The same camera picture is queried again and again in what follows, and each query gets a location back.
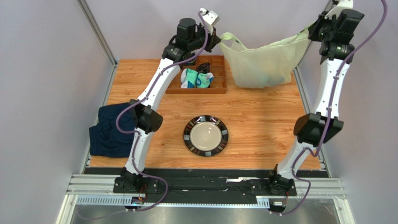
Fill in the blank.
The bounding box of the wooden compartment tray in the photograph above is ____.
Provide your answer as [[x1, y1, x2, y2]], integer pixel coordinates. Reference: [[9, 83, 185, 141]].
[[165, 55, 227, 94]]

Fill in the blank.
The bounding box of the black item in tray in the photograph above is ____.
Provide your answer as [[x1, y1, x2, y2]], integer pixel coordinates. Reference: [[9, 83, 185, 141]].
[[196, 62, 211, 74]]

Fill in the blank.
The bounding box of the purple cable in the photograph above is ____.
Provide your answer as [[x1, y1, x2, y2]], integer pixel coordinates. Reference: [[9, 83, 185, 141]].
[[115, 11, 209, 213], [269, 0, 388, 217]]

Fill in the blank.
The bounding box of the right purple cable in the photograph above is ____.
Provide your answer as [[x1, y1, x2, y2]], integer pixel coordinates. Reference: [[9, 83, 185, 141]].
[[269, 0, 388, 217]]

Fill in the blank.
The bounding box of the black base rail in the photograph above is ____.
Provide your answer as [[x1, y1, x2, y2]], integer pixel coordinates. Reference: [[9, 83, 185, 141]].
[[113, 168, 297, 204]]

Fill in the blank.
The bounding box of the black rimmed ceramic plate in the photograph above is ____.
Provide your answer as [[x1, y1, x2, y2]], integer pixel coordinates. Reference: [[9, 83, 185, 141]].
[[183, 115, 229, 157]]

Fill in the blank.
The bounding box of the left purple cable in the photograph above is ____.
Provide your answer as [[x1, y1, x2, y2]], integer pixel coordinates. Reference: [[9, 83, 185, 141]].
[[115, 11, 209, 213]]

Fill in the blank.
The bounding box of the dark blue cloth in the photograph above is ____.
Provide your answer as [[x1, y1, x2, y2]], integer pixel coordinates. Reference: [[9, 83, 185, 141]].
[[89, 103, 134, 158]]

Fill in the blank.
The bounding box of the pale green plastic bag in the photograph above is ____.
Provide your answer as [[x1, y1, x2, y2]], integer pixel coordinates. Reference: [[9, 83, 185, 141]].
[[219, 26, 310, 88]]

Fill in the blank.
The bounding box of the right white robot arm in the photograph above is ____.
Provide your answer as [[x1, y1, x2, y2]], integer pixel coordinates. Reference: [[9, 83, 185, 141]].
[[266, 9, 364, 195]]

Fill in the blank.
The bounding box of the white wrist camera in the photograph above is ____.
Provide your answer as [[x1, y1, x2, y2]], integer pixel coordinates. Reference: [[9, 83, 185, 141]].
[[200, 8, 220, 27], [329, 0, 354, 14]]

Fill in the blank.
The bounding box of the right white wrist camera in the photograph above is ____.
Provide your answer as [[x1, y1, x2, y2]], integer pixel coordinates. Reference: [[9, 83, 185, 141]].
[[329, 0, 354, 14]]

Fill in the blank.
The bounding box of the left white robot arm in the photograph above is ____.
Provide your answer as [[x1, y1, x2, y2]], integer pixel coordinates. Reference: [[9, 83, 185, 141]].
[[115, 15, 220, 192]]

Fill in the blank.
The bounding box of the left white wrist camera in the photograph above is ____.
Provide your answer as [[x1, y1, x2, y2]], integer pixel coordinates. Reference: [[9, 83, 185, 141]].
[[200, 8, 220, 27]]

